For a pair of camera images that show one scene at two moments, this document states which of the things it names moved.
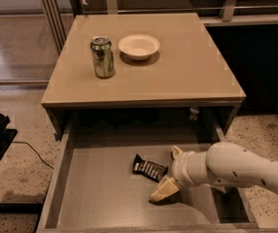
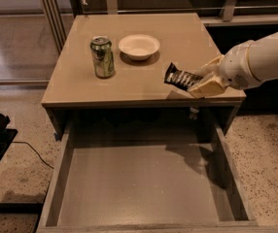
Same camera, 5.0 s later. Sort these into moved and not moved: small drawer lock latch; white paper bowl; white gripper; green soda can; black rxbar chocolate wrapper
Moved: white gripper; black rxbar chocolate wrapper
Not moved: green soda can; small drawer lock latch; white paper bowl
